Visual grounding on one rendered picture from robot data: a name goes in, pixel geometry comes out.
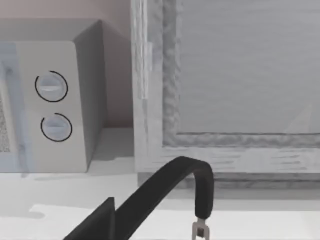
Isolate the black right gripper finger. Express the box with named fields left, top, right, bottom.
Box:
left=61, top=196, right=116, bottom=240

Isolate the pale blue microwave knob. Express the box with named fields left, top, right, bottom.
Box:
left=40, top=112, right=73, bottom=143
left=34, top=70, right=69, bottom=103

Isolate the pale microwave oven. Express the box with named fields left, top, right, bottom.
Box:
left=0, top=18, right=134, bottom=174

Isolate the grey cabinet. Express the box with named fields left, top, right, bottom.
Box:
left=129, top=0, right=320, bottom=190

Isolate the microwave door with mesh window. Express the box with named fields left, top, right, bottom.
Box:
left=0, top=42, right=33, bottom=174

